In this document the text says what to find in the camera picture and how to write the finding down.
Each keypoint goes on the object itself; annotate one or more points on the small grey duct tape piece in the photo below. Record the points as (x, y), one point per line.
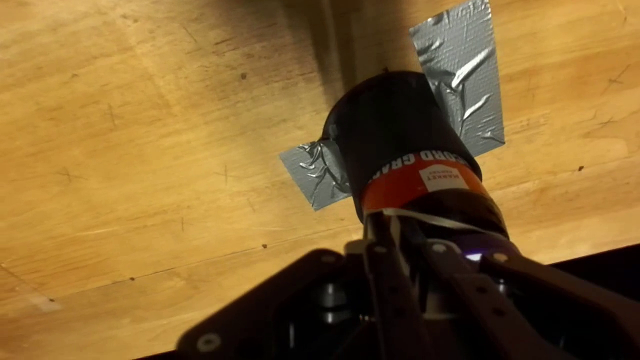
(313, 173)

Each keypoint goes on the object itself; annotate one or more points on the black cup with red band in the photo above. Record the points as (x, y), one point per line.
(393, 126)

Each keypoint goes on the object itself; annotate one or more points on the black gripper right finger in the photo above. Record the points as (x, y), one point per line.
(507, 307)

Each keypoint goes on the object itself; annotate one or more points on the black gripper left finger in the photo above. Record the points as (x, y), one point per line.
(391, 300)

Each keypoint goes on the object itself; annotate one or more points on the large grey duct tape piece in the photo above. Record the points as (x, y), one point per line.
(467, 73)

